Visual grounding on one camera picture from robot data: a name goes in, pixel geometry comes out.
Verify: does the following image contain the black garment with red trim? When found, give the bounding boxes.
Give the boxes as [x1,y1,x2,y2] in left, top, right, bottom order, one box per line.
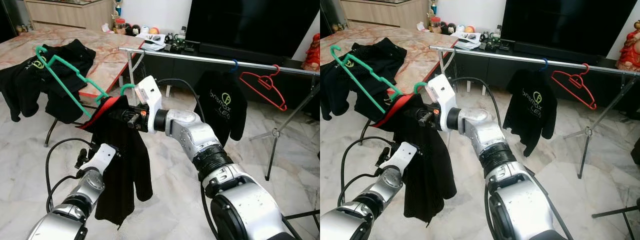
[372,92,458,225]
[80,95,154,230]

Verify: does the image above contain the red plastic hanger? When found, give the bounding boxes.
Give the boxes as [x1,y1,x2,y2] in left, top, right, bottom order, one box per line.
[551,63,598,110]
[239,64,288,112]

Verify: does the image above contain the marble-top folding table red edge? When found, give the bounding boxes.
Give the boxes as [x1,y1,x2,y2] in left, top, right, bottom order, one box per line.
[320,25,458,146]
[0,27,146,148]

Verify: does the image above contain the black tv cabinet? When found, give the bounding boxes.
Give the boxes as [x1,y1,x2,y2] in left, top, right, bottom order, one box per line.
[122,47,321,108]
[440,47,640,121]

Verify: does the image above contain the white paper stack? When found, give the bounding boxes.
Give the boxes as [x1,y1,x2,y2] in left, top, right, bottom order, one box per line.
[452,31,484,51]
[136,32,167,52]

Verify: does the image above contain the small dark gadgets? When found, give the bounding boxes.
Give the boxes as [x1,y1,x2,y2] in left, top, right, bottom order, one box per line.
[481,31,503,51]
[165,32,187,53]

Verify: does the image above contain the silver metal clothes rack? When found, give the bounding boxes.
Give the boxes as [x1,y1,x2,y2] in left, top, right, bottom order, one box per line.
[429,45,640,180]
[118,46,321,182]

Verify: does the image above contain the black shirt with green logo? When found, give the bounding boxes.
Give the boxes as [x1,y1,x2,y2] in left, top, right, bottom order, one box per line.
[502,69,558,157]
[0,39,97,124]
[320,37,408,122]
[193,70,248,147]

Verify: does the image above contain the beige wooden cabinet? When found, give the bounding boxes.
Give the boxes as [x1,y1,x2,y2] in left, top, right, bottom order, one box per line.
[340,0,431,30]
[24,0,115,32]

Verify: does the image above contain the red laughing buddha statue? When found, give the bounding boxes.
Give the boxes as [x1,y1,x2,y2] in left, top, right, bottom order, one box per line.
[302,32,321,72]
[616,20,640,72]

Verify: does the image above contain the black flat television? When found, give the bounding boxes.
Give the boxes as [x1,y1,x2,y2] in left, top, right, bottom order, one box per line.
[500,0,638,56]
[185,0,321,57]

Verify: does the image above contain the black tripod stand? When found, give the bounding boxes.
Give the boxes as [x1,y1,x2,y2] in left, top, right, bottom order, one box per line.
[287,209,321,221]
[591,197,640,240]

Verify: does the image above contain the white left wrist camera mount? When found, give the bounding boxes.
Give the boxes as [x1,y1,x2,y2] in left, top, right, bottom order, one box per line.
[80,143,121,175]
[386,141,419,173]

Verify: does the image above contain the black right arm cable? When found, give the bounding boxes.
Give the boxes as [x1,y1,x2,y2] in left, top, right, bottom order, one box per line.
[450,76,504,130]
[154,77,207,126]

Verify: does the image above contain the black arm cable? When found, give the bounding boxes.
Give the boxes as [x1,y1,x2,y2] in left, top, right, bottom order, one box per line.
[340,136,387,208]
[154,77,207,126]
[450,76,504,130]
[45,137,95,213]

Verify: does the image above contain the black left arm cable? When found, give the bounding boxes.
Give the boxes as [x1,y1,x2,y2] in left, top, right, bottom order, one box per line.
[340,136,387,208]
[45,137,95,213]

